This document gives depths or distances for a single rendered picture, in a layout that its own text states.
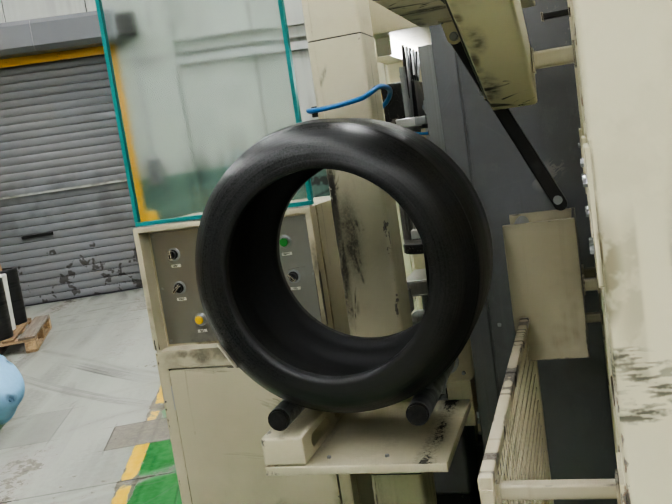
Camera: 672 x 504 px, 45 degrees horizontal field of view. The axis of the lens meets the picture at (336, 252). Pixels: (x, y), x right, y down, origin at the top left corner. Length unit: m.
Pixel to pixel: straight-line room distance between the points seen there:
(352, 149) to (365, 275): 0.49
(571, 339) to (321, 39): 0.86
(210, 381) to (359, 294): 0.67
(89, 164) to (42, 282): 1.65
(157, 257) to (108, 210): 8.34
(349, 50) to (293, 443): 0.86
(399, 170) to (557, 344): 0.56
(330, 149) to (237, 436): 1.17
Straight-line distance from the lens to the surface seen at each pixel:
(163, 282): 2.43
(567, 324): 1.76
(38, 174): 10.92
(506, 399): 1.26
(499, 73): 1.52
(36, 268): 11.02
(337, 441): 1.73
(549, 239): 1.73
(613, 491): 1.02
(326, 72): 1.86
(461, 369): 1.85
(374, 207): 1.84
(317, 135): 1.49
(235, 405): 2.37
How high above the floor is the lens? 1.41
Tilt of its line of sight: 7 degrees down
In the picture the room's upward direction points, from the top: 8 degrees counter-clockwise
